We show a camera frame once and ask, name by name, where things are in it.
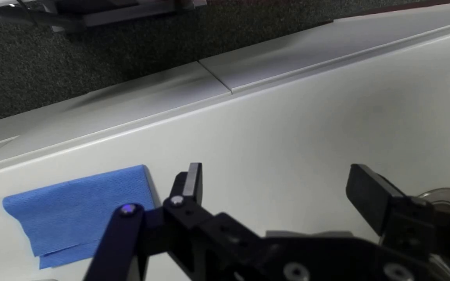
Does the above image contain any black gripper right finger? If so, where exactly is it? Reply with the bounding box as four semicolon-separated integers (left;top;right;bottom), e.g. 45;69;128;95
345;164;404;236

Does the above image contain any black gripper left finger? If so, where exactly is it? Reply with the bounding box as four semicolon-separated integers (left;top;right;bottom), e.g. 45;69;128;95
164;162;203;218

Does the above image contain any blue folded cloth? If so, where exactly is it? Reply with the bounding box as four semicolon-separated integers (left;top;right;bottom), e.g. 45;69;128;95
1;165;156;268

